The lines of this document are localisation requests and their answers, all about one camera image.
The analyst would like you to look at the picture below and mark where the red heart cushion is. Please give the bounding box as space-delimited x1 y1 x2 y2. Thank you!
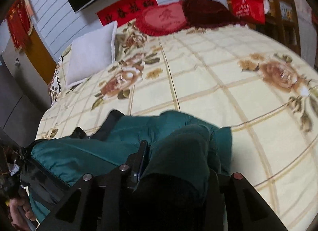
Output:
135 1 188 36

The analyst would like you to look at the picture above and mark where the floral cream bed sheet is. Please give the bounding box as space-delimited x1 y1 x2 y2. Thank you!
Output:
37 21 317 230

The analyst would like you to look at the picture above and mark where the floral pillow under white pillow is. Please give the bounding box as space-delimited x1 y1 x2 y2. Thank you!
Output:
48 55 70 106

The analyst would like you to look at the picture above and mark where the red hanging knot decoration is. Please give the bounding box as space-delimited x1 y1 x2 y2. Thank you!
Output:
5 0 34 51

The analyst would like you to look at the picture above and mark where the grey wardrobe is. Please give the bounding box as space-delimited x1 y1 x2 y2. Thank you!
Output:
1 43 51 146

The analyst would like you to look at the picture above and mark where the white square pillow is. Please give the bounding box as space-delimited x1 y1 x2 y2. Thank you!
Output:
66 21 117 87

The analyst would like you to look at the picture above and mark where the red calligraphy banner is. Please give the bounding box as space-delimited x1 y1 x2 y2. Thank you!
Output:
96 0 157 27

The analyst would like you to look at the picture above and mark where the dark green puffer jacket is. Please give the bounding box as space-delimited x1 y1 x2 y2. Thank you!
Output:
21 110 232 221

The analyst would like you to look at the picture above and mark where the person left hand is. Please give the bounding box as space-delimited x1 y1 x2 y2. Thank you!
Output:
9 189 36 231

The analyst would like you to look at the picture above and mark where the red shopping bag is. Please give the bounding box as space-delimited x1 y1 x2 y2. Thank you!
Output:
230 0 266 25

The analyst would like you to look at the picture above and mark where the wooden shelf rack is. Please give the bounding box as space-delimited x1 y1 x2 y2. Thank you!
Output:
253 0 301 55

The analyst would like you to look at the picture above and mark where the dark red velvet cushion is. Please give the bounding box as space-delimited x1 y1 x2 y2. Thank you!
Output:
182 0 246 29

